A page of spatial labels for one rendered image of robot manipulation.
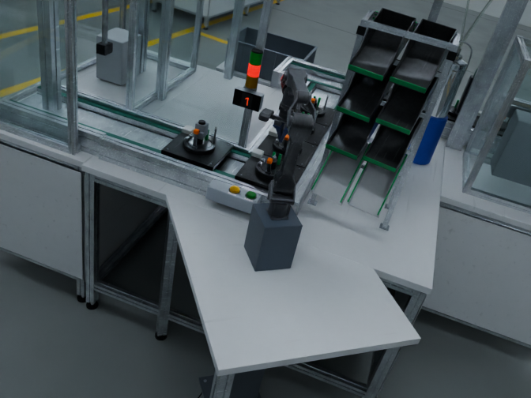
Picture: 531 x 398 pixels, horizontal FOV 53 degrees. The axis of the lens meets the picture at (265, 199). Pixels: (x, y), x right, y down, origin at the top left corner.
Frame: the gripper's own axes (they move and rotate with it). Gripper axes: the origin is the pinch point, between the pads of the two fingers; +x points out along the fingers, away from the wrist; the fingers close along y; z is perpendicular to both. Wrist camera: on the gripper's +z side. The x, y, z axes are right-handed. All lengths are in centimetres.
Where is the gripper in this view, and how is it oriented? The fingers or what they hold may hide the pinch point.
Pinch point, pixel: (282, 133)
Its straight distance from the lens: 194.1
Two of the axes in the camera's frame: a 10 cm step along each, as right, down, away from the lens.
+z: 3.2, -4.8, 8.2
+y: -9.3, -3.3, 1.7
